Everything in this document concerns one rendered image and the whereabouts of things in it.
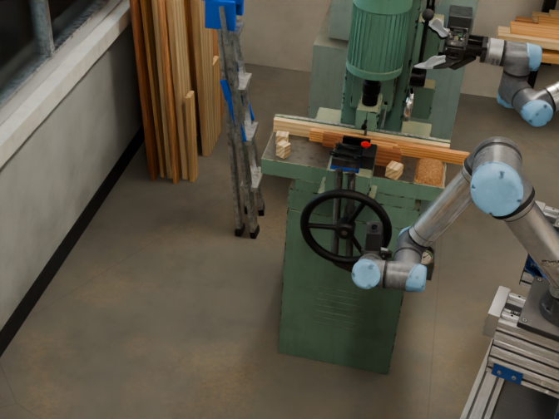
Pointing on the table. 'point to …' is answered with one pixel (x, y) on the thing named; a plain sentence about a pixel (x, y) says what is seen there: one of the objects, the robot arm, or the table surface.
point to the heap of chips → (429, 171)
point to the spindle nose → (370, 92)
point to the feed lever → (422, 52)
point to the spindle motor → (378, 38)
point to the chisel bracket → (368, 114)
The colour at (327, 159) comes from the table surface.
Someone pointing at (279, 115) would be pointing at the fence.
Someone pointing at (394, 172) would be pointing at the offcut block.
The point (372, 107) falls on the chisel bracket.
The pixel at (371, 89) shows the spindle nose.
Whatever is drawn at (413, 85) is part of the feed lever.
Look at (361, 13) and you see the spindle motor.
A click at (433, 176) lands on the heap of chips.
